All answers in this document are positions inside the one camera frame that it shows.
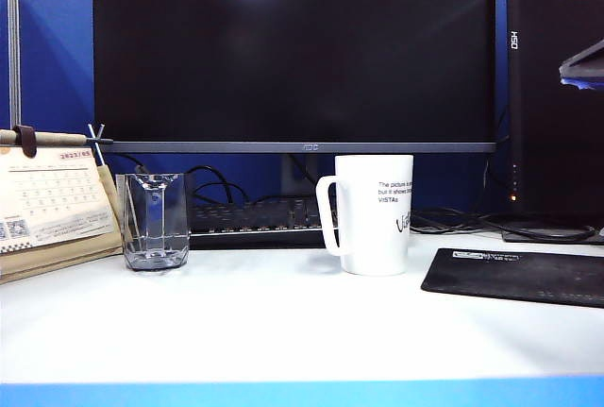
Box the brown leather strap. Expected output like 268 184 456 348
12 124 38 159

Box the black cable bundle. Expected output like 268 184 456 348
410 207 598 241

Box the wooden calendar rod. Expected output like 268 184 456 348
0 126 115 148

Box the black monitor base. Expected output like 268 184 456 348
501 225 604 245

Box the large black AOC monitor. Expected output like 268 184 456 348
92 0 499 155

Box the aluminium partition post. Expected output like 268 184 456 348
8 0 23 130

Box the grey monitor stand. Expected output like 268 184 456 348
281 153 327 199

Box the metal calendar stand leg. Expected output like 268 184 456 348
86 123 109 166

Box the transparent faceted plastic cup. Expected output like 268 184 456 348
114 171 192 272

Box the beige desk calendar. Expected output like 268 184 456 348
0 144 125 285

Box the black HSD monitor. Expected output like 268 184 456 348
506 0 604 220

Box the blue partition panel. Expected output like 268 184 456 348
18 0 95 135

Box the black mouse pad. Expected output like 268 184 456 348
419 247 604 310

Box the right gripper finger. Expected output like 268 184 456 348
559 38 604 79
560 76 604 93

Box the black keyboard cable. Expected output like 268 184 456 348
184 164 332 211

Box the white ceramic mug with text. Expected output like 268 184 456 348
314 154 415 278

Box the black keyboard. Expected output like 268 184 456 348
187 195 342 252

